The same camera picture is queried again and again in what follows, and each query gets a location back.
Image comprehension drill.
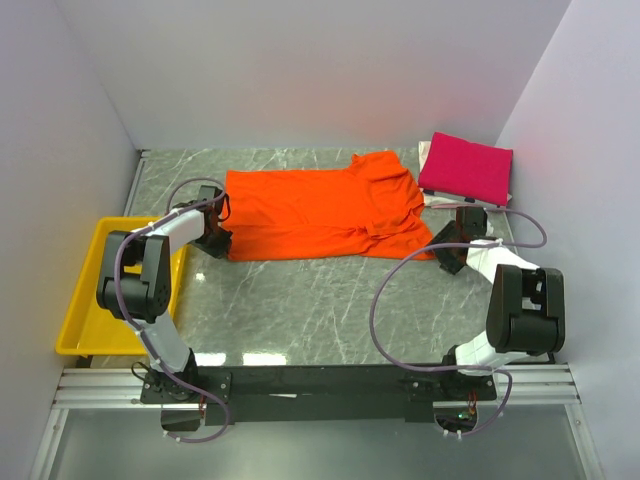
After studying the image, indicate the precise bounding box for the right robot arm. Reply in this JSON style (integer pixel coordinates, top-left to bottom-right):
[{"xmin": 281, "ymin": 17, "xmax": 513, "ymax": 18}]
[{"xmin": 430, "ymin": 204, "xmax": 566, "ymax": 399}]

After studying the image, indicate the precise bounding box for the yellow plastic tray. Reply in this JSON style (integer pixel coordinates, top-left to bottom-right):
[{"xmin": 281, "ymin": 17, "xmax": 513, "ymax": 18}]
[{"xmin": 56, "ymin": 217, "xmax": 155, "ymax": 357}]

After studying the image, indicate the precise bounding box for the orange t shirt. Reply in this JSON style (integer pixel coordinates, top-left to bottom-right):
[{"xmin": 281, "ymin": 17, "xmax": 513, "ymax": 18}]
[{"xmin": 224, "ymin": 151, "xmax": 433, "ymax": 262}]

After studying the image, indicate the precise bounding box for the folded magenta t shirt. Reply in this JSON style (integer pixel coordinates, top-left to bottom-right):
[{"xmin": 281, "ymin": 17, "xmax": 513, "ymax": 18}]
[{"xmin": 417, "ymin": 132, "xmax": 513, "ymax": 207}]

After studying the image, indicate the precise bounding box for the aluminium frame rail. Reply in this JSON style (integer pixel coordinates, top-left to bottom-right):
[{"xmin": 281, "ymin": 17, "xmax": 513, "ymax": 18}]
[{"xmin": 52, "ymin": 364, "xmax": 581, "ymax": 410}]

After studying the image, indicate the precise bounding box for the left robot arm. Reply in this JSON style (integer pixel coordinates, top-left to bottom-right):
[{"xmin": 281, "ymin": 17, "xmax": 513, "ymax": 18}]
[{"xmin": 96, "ymin": 177, "xmax": 232, "ymax": 402}]

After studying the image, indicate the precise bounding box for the black base beam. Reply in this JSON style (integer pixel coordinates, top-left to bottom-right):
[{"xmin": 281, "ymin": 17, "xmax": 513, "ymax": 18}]
[{"xmin": 139, "ymin": 363, "xmax": 499, "ymax": 432}]

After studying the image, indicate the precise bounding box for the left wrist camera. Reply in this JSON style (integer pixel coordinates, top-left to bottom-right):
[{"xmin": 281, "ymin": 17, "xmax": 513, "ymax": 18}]
[{"xmin": 196, "ymin": 185, "xmax": 229, "ymax": 215}]

